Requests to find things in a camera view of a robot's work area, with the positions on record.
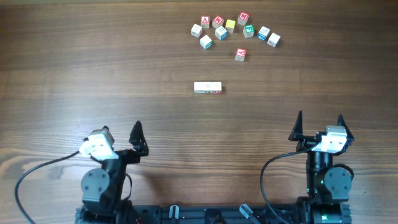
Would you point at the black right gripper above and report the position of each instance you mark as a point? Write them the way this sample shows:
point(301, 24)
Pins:
point(306, 140)

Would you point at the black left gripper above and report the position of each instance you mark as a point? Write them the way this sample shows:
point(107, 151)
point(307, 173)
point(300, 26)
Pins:
point(138, 146)

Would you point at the plain engraved wooden block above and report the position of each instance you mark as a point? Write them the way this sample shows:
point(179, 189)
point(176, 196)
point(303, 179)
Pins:
point(198, 87)

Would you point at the green J wooden block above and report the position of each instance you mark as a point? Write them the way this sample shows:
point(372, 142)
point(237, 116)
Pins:
point(207, 87)

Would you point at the red A wooden block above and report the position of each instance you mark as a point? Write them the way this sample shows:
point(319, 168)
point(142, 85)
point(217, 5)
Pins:
point(240, 54)

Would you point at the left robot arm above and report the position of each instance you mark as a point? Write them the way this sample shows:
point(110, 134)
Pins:
point(102, 187)

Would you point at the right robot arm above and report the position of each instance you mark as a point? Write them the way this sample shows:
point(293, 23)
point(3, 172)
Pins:
point(328, 184)

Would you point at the blue L wooden block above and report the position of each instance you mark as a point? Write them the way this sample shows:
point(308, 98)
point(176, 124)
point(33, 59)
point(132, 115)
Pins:
point(273, 39)

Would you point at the plain wooden block green side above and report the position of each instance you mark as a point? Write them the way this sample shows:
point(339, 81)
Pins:
point(216, 88)

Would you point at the blue P wooden block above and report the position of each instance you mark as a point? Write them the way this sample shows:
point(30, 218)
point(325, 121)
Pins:
point(263, 33)

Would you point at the green top wooden block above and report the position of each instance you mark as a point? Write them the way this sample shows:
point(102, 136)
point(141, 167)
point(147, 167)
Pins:
point(248, 31)

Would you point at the plain wooden block red side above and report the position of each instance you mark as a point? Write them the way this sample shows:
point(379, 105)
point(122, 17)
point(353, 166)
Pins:
point(196, 30)

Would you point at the red M wooden block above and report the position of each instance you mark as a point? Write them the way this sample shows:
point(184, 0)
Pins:
point(243, 18)

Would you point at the yellow wooden block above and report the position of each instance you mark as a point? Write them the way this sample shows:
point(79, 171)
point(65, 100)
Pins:
point(230, 25)

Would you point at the blue H wooden block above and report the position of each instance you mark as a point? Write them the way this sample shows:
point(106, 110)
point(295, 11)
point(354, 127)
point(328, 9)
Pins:
point(221, 33)

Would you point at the red A block far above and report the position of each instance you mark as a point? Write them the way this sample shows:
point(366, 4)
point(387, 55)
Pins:
point(205, 22)

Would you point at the red W wooden block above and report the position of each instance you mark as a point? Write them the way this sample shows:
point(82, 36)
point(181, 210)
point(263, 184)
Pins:
point(217, 22)

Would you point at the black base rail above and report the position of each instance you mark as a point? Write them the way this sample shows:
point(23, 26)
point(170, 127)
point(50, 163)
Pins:
point(291, 213)

